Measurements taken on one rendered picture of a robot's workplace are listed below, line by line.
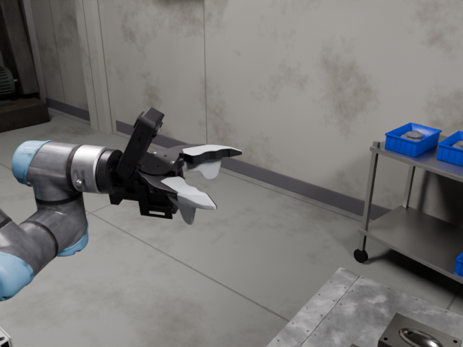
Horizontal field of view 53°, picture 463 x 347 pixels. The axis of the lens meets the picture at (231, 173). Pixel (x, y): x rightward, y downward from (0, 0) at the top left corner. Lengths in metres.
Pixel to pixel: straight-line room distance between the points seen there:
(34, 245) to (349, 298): 1.02
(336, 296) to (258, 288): 1.31
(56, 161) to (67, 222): 0.10
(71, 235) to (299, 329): 0.78
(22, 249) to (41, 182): 0.11
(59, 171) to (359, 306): 1.01
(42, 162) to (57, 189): 0.05
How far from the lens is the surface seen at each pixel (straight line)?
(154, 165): 0.69
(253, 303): 2.67
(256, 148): 3.95
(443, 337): 1.37
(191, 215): 0.65
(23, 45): 6.00
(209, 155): 0.72
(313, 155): 3.63
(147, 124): 0.65
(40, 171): 0.77
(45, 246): 0.75
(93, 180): 0.73
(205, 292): 2.75
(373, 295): 1.53
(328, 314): 1.44
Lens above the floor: 1.74
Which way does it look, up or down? 25 degrees down
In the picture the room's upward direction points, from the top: straight up
